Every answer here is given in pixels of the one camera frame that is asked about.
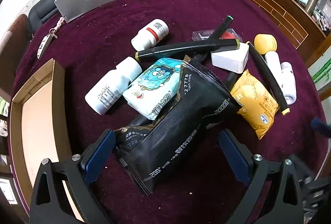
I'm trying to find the black marker yellow cap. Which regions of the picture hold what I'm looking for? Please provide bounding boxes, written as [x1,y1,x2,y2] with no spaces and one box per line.
[247,41,290,116]

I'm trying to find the white bottle with qr label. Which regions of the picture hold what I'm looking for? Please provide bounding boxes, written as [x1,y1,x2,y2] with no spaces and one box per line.
[281,62,297,105]

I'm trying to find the yellow snack packet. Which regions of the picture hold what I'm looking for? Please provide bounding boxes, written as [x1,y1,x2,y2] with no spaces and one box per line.
[231,70,279,139]

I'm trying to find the slim white bottle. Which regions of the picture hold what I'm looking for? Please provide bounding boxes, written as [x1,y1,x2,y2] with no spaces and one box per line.
[264,51,282,81]

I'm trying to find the white pill bottle plain label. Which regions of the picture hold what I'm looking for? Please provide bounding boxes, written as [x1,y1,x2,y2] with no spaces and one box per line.
[85,56,142,115]

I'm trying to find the black foil snack pouch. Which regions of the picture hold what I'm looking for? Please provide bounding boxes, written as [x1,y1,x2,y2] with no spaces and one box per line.
[114,56,242,195]

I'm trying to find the black marker green cap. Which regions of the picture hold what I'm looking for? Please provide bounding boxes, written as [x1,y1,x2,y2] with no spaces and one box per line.
[193,15,233,63]

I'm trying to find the blue cartoon tissue pack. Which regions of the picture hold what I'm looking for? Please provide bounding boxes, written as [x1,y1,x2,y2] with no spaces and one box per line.
[122,58,182,120]

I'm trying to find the black marker olive caps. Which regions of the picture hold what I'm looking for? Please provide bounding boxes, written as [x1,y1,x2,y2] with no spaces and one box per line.
[135,39,240,62]

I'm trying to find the white pill bottle red label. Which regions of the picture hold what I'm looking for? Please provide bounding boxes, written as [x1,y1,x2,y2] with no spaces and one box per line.
[131,19,169,52]

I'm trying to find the cardboard box tray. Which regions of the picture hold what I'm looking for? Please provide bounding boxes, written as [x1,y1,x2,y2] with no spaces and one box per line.
[9,59,72,213]

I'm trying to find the yellow round sponge ball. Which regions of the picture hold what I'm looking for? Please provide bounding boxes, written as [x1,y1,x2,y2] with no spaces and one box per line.
[254,34,277,55]

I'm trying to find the wooden cabinet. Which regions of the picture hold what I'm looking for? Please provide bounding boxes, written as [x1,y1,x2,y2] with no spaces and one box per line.
[251,0,330,67]

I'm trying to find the white square charger box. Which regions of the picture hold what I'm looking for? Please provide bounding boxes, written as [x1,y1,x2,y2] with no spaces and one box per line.
[211,42,249,74]

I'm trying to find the steel thermos cup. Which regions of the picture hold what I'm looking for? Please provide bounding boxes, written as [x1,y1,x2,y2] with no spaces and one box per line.
[305,0,319,15]

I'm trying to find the clear plastic packet red item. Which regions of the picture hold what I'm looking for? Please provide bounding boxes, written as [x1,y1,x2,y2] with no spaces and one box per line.
[191,29,242,42]

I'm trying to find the maroon tablecloth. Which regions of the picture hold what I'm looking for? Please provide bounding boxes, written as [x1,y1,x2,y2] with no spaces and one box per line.
[13,0,328,223]

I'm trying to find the white car key fob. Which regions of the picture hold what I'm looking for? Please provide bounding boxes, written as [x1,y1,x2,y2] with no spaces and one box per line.
[36,17,66,60]

